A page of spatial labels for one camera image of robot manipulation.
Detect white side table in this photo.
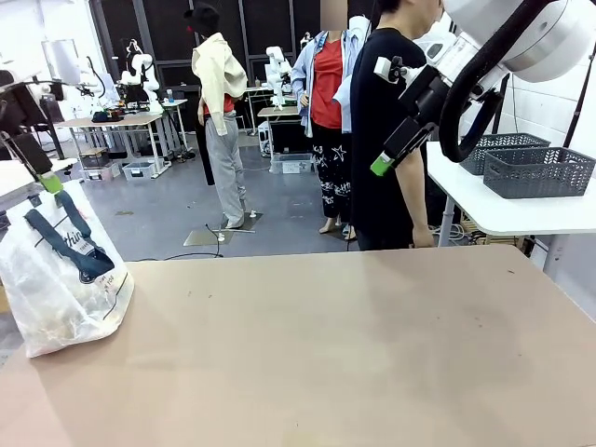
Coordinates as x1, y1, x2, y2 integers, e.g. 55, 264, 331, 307
426, 141, 596, 280

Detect black equipment case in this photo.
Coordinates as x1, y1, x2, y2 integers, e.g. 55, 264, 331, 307
269, 120, 311, 156

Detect black floor cable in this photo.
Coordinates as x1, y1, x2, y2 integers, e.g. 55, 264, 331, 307
123, 251, 224, 263

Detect small wooden top table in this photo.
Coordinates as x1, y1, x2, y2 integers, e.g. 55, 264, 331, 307
257, 105, 302, 123

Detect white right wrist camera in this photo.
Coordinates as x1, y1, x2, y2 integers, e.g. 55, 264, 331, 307
374, 55, 405, 86

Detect wooden crate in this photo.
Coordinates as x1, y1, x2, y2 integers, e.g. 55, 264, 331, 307
460, 216, 527, 246

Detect translucent white shopping bag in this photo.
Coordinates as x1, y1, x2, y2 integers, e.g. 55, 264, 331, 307
0, 179, 135, 359

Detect person in blue shirt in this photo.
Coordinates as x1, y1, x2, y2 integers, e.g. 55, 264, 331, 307
291, 0, 369, 241

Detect person in black t-shirt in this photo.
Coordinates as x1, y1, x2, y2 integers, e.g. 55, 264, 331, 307
348, 0, 443, 252

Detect white desk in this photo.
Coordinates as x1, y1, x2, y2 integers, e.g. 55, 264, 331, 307
160, 98, 190, 156

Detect white cable bundle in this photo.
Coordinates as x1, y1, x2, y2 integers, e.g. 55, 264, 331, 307
430, 223, 467, 241

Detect grey metal floor plate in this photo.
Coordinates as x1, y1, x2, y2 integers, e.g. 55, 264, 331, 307
218, 210, 264, 233
183, 227, 237, 247

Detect black stand pole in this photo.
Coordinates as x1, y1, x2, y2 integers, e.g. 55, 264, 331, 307
492, 76, 508, 136
562, 64, 589, 148

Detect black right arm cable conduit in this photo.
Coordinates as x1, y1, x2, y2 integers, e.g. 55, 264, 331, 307
440, 0, 570, 164

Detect clear plastic storage bin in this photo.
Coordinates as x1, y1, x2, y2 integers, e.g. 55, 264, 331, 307
269, 153, 314, 176
79, 162, 121, 183
121, 160, 158, 182

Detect person's right forearm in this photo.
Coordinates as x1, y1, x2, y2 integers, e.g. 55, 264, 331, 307
400, 185, 432, 230

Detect colourful snack packet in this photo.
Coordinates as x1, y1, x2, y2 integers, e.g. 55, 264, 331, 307
18, 283, 108, 350

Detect person in beige hoodie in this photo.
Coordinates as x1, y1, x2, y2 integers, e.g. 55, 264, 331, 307
183, 2, 249, 230

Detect grey plastic mesh basket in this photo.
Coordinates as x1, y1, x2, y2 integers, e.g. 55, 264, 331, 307
482, 146, 596, 200
460, 132, 551, 177

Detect wooden top desk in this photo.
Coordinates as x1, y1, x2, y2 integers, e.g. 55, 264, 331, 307
54, 114, 165, 181

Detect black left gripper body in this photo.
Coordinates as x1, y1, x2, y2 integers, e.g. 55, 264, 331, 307
0, 83, 47, 139

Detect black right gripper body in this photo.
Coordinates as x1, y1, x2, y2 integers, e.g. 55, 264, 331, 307
398, 64, 451, 125

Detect white height-adjustable table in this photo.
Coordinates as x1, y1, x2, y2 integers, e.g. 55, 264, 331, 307
0, 156, 79, 209

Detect box with wooden lid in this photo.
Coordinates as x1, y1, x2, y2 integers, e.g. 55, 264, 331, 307
78, 147, 111, 168

